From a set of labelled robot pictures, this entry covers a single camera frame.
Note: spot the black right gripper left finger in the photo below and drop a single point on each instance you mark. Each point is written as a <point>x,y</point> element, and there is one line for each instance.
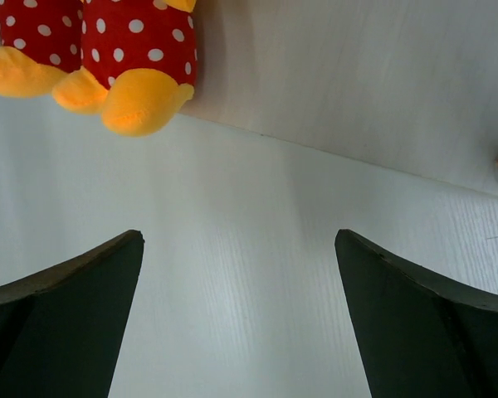
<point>61,329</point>

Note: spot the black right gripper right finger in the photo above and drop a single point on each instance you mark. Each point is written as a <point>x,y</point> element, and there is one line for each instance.
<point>419,333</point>

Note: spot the orange plush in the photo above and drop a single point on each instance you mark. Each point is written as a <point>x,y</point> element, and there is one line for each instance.
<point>139,64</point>

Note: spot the orange plush polka dress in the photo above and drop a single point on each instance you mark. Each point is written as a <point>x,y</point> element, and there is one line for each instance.
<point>40,45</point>

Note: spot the white two-tier shelf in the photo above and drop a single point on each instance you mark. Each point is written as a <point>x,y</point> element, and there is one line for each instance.
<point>411,86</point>

